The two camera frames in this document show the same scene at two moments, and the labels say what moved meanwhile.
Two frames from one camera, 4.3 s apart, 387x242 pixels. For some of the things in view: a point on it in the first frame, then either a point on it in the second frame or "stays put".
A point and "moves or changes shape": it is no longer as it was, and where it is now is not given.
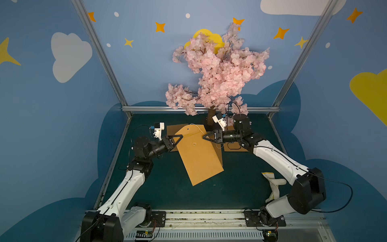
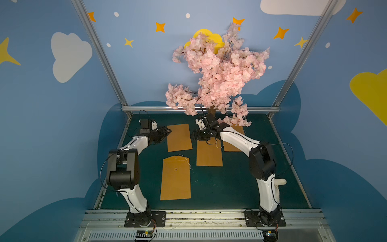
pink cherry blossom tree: (223, 67) stays put
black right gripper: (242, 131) to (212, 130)
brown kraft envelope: (198, 156) to (176, 178)
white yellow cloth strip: (274, 183) stays put
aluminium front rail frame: (233, 225) stays put
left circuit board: (144, 234) stays put
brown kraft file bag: (233, 146) stays put
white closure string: (198, 128) moves or changes shape
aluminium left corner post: (84, 18) stays put
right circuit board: (270, 235) stays put
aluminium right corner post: (329, 9) stays put
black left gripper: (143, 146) to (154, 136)
